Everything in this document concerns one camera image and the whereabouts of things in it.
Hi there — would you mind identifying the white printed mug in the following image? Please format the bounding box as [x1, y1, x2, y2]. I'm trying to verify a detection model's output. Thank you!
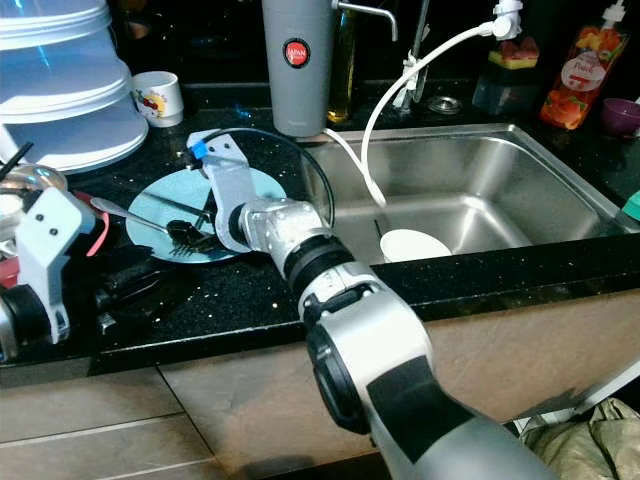
[129, 70, 185, 129]

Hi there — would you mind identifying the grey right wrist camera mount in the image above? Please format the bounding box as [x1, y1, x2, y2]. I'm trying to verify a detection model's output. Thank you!
[187, 129, 263, 253]

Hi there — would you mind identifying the stainless steel bowl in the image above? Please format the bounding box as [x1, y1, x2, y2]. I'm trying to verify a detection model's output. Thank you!
[0, 164, 70, 219]

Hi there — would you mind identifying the white water hose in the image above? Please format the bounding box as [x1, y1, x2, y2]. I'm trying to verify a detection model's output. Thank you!
[324, 20, 503, 210]

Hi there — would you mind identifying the watermelon pattern sponge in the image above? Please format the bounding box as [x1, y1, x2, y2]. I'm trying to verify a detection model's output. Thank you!
[486, 37, 542, 70]

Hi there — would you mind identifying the red plate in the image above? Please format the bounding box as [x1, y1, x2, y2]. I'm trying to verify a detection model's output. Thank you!
[0, 187, 112, 293]

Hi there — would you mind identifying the crumpled beige bag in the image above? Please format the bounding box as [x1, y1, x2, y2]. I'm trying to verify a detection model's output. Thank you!
[518, 396, 640, 480]

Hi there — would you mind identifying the green sponge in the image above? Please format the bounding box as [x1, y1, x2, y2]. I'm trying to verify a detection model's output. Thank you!
[621, 189, 640, 224]

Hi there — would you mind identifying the light blue plate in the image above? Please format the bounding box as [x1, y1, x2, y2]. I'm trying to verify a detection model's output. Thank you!
[125, 165, 290, 265]

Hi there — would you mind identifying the purple cup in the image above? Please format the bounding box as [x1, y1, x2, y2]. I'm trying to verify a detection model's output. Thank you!
[601, 96, 640, 140]

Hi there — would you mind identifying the peach label soap bottle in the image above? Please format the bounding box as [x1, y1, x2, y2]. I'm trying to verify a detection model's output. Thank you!
[537, 0, 627, 132]

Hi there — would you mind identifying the white bowl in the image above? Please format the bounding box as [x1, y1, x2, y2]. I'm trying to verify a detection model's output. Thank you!
[376, 227, 454, 265]

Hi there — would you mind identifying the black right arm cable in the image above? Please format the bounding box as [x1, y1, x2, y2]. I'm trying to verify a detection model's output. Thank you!
[218, 126, 337, 229]

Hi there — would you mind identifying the grey water filter canister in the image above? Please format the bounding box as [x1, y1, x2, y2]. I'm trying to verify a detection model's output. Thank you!
[261, 0, 399, 139]

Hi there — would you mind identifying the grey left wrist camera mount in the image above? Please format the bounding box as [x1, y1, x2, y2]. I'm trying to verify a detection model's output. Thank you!
[19, 186, 102, 348]

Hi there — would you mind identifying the stainless steel sink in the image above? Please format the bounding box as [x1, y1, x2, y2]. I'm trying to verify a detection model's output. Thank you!
[298, 121, 640, 267]

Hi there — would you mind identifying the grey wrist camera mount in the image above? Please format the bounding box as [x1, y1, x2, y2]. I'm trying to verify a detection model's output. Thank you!
[187, 129, 263, 253]
[19, 186, 102, 348]

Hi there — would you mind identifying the white tiered food container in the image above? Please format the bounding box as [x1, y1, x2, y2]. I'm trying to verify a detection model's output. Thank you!
[0, 0, 152, 174]

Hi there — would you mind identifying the black chopstick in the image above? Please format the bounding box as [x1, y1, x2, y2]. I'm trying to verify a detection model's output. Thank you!
[149, 190, 220, 213]
[152, 200, 219, 223]
[0, 139, 35, 180]

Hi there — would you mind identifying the round chrome sink cap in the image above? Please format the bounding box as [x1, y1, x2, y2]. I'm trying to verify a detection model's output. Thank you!
[424, 94, 465, 115]

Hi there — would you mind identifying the black sponge holder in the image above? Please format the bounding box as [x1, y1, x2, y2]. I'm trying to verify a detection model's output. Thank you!
[471, 65, 544, 117]

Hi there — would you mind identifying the yellow oil bottle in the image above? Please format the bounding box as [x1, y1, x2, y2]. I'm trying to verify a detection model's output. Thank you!
[324, 8, 359, 127]

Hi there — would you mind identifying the chrome sink faucet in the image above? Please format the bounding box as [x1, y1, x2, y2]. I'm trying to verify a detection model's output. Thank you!
[398, 0, 527, 108]

